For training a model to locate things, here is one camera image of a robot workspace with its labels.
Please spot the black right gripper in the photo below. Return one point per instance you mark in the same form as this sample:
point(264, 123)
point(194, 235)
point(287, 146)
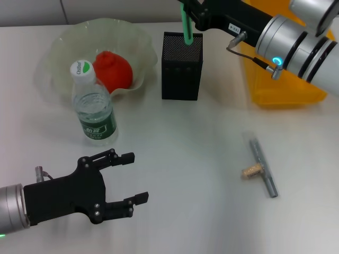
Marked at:
point(233, 16)

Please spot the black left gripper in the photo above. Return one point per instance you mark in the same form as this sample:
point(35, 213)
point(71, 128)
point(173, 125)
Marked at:
point(63, 195)

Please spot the green utility knife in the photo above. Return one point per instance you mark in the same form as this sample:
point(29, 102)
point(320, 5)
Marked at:
point(187, 31)

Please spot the clear green-label water bottle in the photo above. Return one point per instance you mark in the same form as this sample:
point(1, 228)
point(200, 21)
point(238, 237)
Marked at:
point(98, 127)

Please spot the orange fruit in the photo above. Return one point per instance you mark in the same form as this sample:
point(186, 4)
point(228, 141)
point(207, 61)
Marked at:
point(116, 71)

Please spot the small beige cork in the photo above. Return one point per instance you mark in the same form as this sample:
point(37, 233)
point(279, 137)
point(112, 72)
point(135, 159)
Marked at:
point(251, 171)

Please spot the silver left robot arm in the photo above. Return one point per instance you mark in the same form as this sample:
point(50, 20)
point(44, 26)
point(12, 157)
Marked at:
point(10, 206)

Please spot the black mesh pen holder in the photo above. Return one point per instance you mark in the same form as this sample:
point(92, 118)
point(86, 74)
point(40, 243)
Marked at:
point(180, 84)

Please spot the pale green glass fruit plate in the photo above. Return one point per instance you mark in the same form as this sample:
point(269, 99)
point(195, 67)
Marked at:
point(69, 45)

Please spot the grey metal pen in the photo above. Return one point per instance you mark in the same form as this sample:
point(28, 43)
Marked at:
point(267, 180)

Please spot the yellow plastic bin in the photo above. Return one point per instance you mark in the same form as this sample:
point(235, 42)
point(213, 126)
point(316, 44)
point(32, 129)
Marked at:
point(278, 90)

